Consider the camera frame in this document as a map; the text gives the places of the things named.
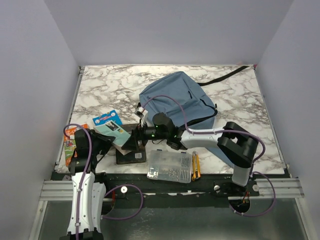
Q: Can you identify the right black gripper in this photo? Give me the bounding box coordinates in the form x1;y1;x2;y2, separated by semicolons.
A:
121;119;168;153

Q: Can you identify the black paperback book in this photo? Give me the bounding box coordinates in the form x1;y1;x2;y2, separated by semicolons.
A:
115;122;147;166

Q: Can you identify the teal paperback book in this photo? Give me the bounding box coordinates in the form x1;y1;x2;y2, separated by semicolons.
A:
93;120;131;155

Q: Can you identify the blue student backpack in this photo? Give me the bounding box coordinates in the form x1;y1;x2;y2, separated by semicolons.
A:
136;65;252;167

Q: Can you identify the blue blister pack card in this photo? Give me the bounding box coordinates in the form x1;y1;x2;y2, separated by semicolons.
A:
92;110;123;126

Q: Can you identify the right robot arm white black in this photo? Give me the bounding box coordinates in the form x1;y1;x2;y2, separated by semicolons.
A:
121;113;259;196

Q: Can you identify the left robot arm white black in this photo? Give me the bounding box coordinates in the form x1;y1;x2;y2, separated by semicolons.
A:
60;123;116;240

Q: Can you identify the orange treehouse book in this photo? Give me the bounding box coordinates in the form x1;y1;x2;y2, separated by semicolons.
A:
63;125;81;168

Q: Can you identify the clear plastic screw box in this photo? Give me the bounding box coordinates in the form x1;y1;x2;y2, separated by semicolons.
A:
147;150;192;184

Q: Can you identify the yellow utility knife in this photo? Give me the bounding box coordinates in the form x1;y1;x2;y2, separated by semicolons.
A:
191;151;201;182

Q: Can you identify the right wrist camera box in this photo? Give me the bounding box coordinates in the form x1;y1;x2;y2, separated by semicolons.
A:
134;106;148;127

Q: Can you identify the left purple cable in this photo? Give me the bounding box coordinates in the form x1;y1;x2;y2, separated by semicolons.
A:
62;123;145;240

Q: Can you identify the black mounting base plate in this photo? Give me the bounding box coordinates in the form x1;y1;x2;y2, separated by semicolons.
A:
49;171;292;210

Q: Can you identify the aluminium rail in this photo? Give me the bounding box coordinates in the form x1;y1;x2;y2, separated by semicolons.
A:
39;178;305;201

